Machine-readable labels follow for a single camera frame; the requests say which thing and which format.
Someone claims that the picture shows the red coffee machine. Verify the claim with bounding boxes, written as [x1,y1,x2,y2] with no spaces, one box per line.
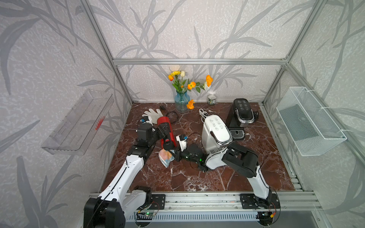
[157,116,176,152]

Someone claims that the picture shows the white coffee machine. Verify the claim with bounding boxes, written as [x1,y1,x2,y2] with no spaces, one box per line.
[202,115,233,154]

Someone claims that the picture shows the colourful striped cloth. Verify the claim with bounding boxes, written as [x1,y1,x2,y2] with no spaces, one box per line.
[158,149,175,168]

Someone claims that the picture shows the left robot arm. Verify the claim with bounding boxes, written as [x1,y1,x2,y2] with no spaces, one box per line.
[83,122,172,228]

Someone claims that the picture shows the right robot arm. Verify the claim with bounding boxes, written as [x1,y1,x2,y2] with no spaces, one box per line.
[170,142,272,204]

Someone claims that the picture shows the black coffee machine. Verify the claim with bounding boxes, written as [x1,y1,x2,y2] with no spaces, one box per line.
[225,98,254,141]

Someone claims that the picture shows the white work glove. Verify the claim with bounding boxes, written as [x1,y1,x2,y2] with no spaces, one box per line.
[142,108,163,124]

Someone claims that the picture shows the blue glass vase with flowers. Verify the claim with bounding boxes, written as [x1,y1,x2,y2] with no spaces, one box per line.
[168,71,213,113]

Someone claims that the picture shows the small green can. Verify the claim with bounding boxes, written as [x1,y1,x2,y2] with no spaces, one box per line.
[208,94,217,105]

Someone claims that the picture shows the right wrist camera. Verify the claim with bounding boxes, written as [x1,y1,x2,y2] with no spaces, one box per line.
[176,134,188,152]

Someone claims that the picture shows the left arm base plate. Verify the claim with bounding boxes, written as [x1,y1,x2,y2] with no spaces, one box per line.
[138,194,166,211]

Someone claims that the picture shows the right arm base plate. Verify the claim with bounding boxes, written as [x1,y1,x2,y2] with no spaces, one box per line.
[240,192,281,210]

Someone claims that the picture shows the clear plastic wall shelf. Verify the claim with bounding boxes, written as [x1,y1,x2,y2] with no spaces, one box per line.
[41,89,114,155]

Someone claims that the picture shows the white wire basket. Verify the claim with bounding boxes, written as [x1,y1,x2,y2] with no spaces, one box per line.
[277,86,347,156]

